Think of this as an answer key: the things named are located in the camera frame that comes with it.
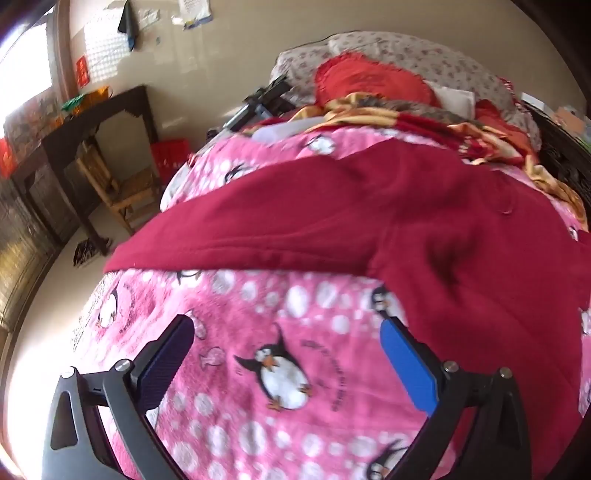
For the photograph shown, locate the dark wooden table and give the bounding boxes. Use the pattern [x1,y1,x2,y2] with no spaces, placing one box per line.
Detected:
[11,84,162,257]

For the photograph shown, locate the red plastic crate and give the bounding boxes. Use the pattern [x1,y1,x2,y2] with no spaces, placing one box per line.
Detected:
[151,137,190,185]

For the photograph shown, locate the pink penguin blanket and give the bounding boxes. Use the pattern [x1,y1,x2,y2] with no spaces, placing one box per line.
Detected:
[69,122,591,480]

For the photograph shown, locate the cardboard box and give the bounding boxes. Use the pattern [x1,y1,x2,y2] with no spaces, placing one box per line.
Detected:
[554,107,587,134]

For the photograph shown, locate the wooden chair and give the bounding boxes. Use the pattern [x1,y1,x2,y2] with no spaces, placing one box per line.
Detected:
[74,138,162,236]

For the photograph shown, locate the light grey cloth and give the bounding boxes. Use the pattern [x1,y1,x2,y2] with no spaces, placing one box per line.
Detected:
[252,121,301,144]

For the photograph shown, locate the white folded cloth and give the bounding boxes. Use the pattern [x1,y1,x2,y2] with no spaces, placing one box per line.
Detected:
[425,80,476,118]

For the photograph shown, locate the orange red patterned blanket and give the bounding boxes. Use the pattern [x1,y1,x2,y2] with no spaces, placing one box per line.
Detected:
[288,92,589,232]

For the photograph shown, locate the green yellow mesh bags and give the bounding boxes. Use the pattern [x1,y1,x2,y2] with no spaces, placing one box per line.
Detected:
[61,87,112,114]

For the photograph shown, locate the dark carved headboard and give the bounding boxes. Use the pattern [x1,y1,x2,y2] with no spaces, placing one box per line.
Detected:
[522,99,591,208]

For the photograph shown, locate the dark cabinet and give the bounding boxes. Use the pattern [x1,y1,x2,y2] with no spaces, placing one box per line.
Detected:
[0,161,63,333]

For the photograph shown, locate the paper wall poster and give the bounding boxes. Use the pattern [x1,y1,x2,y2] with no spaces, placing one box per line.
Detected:
[178,0,214,31]

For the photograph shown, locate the black folding metal frame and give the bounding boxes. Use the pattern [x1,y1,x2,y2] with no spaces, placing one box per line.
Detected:
[205,76,296,139]

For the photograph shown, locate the bright window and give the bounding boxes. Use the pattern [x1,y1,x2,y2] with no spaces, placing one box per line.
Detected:
[0,18,54,121]

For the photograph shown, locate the lattice block window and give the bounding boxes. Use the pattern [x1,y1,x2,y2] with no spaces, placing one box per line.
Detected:
[85,9,132,81]

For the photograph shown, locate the dark red fleece garment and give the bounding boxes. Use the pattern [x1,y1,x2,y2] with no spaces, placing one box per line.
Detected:
[104,144,586,480]

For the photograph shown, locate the patterned slippers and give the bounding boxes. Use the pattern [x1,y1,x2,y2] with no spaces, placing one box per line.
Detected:
[73,237,114,268]

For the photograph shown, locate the red fringed cushion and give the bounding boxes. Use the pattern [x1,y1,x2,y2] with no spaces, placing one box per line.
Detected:
[315,52,441,109]

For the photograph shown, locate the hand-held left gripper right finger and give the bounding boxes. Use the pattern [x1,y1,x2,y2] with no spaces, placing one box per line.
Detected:
[379,314,534,480]

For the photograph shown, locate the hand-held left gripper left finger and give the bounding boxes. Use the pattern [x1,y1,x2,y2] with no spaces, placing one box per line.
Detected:
[41,315,195,480]

